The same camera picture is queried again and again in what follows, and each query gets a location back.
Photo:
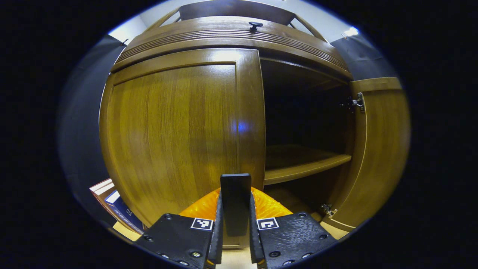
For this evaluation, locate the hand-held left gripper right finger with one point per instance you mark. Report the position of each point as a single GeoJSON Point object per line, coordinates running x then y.
{"type": "Point", "coordinates": [254, 235]}

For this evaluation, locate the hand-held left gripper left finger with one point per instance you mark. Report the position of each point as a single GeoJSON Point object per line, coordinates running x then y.
{"type": "Point", "coordinates": [216, 235]}

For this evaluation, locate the wooden shoe cabinet door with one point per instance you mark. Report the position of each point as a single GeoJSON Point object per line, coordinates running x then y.
{"type": "Point", "coordinates": [384, 149]}
{"type": "Point", "coordinates": [171, 134]}

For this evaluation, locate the wooden double-door shoe cabinet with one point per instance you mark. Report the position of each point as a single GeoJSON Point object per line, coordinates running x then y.
{"type": "Point", "coordinates": [231, 37]}

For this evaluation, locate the metal door hinge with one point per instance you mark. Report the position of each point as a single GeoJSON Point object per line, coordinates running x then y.
{"type": "Point", "coordinates": [328, 210]}
{"type": "Point", "coordinates": [357, 102]}

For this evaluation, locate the wooden inner cabinet shelf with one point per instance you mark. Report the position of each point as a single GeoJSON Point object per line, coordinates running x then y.
{"type": "Point", "coordinates": [298, 166]}

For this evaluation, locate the wooden cabinet drawer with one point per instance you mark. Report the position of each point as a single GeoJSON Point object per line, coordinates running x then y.
{"type": "Point", "coordinates": [209, 35]}

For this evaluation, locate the blue cover book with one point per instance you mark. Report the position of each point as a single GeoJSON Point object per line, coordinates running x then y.
{"type": "Point", "coordinates": [125, 213]}

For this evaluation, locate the brown cover book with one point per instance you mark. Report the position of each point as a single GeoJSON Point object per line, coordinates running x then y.
{"type": "Point", "coordinates": [102, 188]}

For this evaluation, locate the black round drawer knob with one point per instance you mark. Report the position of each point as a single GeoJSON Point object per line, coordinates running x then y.
{"type": "Point", "coordinates": [255, 25]}

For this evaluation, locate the small ceiling light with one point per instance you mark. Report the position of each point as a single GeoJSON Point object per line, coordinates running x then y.
{"type": "Point", "coordinates": [351, 31]}

